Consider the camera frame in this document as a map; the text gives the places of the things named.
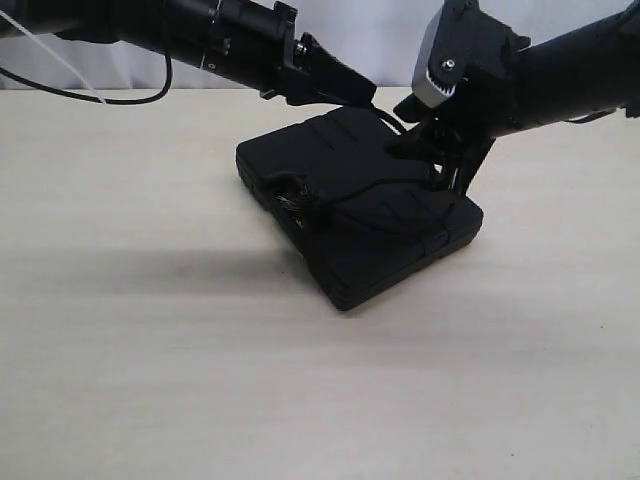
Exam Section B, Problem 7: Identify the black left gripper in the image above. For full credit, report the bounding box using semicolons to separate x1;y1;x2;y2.
260;2;377;108

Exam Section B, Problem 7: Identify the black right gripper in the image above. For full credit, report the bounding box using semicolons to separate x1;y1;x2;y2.
384;19;530;195

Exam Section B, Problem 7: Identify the black plastic carrying case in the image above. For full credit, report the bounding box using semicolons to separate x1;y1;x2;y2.
236;107;484;311

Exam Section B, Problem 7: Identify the black cord with frayed knot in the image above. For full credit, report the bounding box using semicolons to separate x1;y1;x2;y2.
269;107;456;226

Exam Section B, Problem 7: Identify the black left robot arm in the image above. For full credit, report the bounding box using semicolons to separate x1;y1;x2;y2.
1;1;376;108

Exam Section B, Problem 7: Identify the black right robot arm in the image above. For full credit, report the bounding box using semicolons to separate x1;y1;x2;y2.
387;1;639;195

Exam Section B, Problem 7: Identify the white backdrop curtain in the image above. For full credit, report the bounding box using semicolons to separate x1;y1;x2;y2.
1;0;628;90

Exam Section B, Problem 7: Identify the white zip tie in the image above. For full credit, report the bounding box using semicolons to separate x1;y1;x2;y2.
1;10;107;105

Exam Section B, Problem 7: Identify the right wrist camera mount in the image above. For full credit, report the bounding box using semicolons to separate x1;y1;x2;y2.
412;1;503;109

